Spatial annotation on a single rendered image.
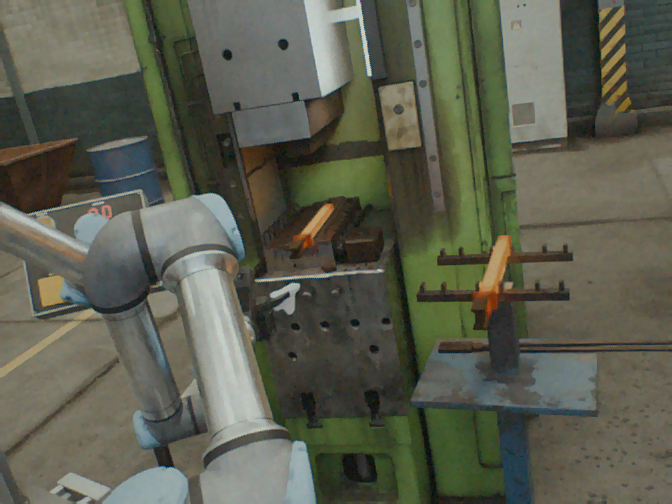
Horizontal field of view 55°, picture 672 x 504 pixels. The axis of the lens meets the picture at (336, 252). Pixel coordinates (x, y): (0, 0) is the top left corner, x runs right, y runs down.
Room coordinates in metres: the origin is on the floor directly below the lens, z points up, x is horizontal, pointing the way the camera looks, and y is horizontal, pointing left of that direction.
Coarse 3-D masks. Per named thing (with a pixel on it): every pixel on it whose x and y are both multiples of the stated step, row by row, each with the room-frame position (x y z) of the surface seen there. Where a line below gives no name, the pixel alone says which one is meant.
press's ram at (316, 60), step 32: (192, 0) 1.72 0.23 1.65; (224, 0) 1.70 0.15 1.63; (256, 0) 1.67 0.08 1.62; (288, 0) 1.65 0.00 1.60; (320, 0) 1.78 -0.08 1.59; (224, 32) 1.70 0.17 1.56; (256, 32) 1.68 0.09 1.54; (288, 32) 1.65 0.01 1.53; (320, 32) 1.73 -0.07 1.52; (224, 64) 1.71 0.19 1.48; (256, 64) 1.68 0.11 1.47; (288, 64) 1.66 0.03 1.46; (320, 64) 1.67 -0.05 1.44; (224, 96) 1.71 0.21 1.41; (256, 96) 1.69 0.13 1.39; (288, 96) 1.66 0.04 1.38; (320, 96) 1.64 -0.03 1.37
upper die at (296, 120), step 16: (336, 96) 1.99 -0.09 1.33; (240, 112) 1.70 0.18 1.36; (256, 112) 1.69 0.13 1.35; (272, 112) 1.68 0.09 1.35; (288, 112) 1.67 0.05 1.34; (304, 112) 1.65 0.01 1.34; (320, 112) 1.78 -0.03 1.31; (336, 112) 1.95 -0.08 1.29; (240, 128) 1.70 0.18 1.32; (256, 128) 1.69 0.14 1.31; (272, 128) 1.68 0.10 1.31; (288, 128) 1.67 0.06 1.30; (304, 128) 1.66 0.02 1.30; (320, 128) 1.75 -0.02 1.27; (240, 144) 1.71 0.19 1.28; (256, 144) 1.69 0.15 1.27
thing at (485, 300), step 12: (504, 240) 1.46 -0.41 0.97; (504, 252) 1.38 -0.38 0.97; (492, 264) 1.32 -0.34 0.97; (504, 264) 1.36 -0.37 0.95; (492, 276) 1.26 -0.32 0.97; (480, 288) 1.21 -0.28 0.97; (492, 288) 1.20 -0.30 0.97; (480, 300) 1.13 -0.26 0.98; (492, 300) 1.16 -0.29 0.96; (480, 312) 1.09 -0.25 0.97; (480, 324) 1.09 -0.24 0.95
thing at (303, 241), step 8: (328, 208) 1.92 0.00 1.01; (320, 216) 1.84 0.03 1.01; (312, 224) 1.77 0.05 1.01; (304, 232) 1.71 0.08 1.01; (312, 232) 1.71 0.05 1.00; (296, 240) 1.64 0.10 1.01; (304, 240) 1.64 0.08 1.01; (288, 248) 1.58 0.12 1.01; (296, 248) 1.57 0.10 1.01; (304, 248) 1.63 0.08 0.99; (296, 256) 1.57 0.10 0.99
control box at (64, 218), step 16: (128, 192) 1.76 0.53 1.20; (64, 208) 1.73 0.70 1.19; (80, 208) 1.73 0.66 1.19; (96, 208) 1.73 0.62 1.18; (112, 208) 1.73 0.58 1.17; (128, 208) 1.74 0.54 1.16; (64, 224) 1.71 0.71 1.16; (32, 272) 1.64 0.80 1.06; (48, 272) 1.64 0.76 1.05; (32, 288) 1.62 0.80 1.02; (160, 288) 1.65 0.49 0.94; (32, 304) 1.60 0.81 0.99; (64, 304) 1.60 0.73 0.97
